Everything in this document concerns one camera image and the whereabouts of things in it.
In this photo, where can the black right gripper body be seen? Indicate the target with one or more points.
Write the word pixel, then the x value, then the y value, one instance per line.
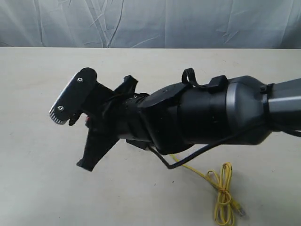
pixel 112 115

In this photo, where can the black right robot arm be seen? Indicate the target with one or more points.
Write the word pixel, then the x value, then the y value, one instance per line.
pixel 239 111

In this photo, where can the white wrinkled backdrop curtain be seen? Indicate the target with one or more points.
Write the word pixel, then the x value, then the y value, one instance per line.
pixel 151 23

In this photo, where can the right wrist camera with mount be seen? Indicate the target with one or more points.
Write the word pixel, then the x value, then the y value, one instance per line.
pixel 77 96

